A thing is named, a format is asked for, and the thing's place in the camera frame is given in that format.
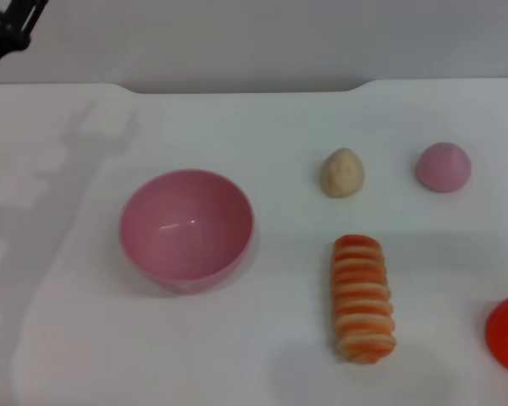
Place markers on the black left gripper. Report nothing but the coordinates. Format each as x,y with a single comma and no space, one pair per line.
8,29

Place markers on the pink plastic bowl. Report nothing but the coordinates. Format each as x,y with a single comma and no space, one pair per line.
186,237

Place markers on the orange striped long bread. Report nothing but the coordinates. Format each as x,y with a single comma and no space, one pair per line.
362,300

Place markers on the beige egg-shaped bun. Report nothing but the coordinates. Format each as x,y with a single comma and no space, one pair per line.
342,173

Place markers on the pink round bun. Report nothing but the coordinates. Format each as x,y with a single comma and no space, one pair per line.
443,169

